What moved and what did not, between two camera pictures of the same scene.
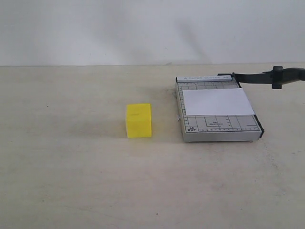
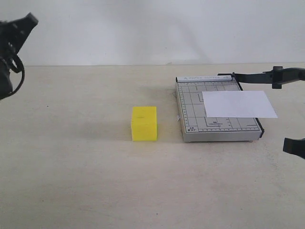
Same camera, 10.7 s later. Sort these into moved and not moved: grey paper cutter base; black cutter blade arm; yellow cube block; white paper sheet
Moved: yellow cube block; white paper sheet
Not moved: grey paper cutter base; black cutter blade arm
